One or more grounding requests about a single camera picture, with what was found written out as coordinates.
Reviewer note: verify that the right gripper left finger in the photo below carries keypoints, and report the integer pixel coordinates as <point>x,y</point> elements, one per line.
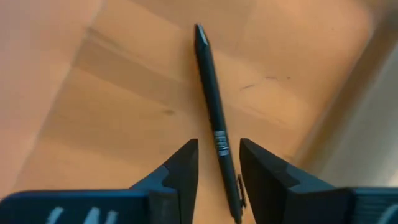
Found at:
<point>174,193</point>

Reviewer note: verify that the black pen silver band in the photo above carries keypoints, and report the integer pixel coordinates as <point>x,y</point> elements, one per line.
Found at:
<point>214,102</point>

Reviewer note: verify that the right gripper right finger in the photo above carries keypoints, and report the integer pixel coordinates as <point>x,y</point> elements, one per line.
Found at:
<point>280,196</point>

